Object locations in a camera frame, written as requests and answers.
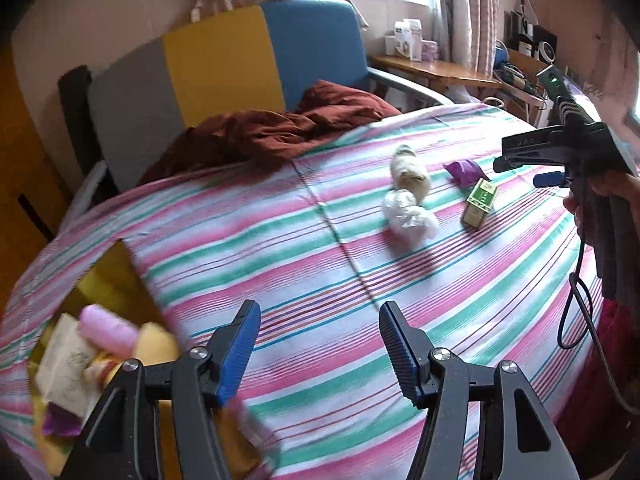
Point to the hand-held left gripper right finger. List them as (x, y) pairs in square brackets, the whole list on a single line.
[(400, 355)]

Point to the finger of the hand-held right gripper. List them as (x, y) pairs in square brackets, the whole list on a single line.
[(535, 145), (550, 180)]

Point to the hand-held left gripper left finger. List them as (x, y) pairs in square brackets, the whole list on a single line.
[(240, 355)]

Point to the green and white small box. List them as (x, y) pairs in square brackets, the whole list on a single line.
[(480, 202)]

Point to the yellow soft block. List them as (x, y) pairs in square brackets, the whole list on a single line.
[(157, 340)]

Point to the yellow storage box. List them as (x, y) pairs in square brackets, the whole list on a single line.
[(115, 280)]

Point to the cracker packet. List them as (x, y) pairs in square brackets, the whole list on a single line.
[(65, 365)]

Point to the person's right hand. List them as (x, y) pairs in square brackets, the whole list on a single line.
[(617, 186)]

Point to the purple packet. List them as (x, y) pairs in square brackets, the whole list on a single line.
[(465, 170)]

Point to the white round fan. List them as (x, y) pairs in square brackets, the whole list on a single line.
[(546, 47)]

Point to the wooden desk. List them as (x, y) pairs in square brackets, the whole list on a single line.
[(435, 67)]

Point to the pink roll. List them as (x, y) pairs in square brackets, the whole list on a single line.
[(107, 330)]

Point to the white plastic bag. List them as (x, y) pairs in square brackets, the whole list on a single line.
[(407, 217)]

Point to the pale purple jar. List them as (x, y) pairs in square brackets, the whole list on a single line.
[(430, 50)]

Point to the white carton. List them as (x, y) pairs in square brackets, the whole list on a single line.
[(410, 40)]

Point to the purple wrapper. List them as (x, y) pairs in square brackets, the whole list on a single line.
[(60, 422)]

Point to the red garment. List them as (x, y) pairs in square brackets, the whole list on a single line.
[(585, 410)]

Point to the red-brown blanket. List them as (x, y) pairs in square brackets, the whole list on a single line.
[(260, 132)]

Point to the armchair with colourful cushions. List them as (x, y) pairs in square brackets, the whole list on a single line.
[(220, 60)]

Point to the dark wall organizer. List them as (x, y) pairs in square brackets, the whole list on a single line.
[(522, 25)]

